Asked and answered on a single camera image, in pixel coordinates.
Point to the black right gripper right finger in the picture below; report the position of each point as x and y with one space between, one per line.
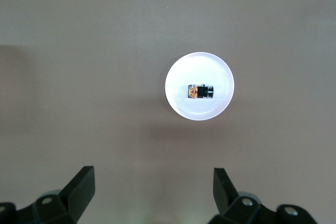
225 195

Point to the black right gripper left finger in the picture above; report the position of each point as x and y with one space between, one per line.
76 195

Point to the orange and black switch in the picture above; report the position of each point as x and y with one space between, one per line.
200 91

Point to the pink round plate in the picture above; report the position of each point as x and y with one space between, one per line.
183 72

